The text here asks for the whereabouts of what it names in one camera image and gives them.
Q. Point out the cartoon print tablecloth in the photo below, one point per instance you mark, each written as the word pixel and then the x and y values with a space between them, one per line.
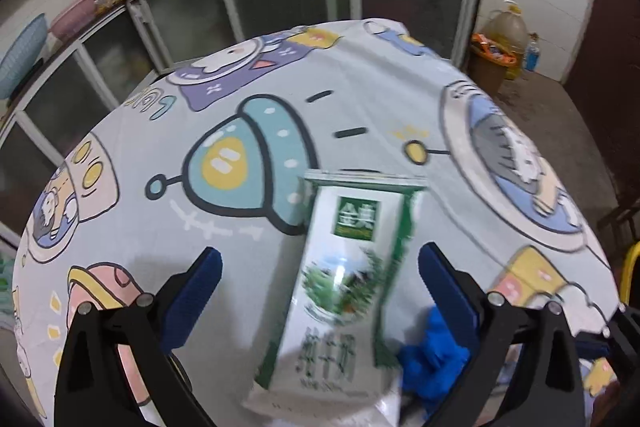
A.
pixel 214 155

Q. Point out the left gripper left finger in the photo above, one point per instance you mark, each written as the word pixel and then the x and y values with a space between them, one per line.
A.
pixel 184 296

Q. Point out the yellow rim trash bin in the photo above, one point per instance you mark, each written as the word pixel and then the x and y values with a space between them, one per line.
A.
pixel 629 278

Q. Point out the blue glove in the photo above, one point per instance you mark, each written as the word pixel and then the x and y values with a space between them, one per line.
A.
pixel 431 368

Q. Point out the green white milk carton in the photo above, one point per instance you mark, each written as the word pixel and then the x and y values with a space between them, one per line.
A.
pixel 329 365

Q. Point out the blue label water bottle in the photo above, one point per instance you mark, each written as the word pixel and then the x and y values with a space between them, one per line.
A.
pixel 532 53

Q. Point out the blue plastic basket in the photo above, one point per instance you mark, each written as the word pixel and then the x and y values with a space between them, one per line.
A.
pixel 22 55

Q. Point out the brown waste bucket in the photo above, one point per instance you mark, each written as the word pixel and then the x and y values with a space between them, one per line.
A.
pixel 489 61

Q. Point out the dark red door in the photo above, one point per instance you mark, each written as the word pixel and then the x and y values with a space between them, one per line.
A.
pixel 604 86

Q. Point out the kitchen counter cabinet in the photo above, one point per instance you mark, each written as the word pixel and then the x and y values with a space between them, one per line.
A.
pixel 131 46

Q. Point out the pink plastic basin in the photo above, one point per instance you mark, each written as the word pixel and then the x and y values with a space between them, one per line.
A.
pixel 71 20

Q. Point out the large cooking oil jug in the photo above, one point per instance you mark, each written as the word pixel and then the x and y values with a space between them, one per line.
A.
pixel 508 28

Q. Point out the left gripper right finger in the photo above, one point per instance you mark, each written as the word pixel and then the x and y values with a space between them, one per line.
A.
pixel 455 294

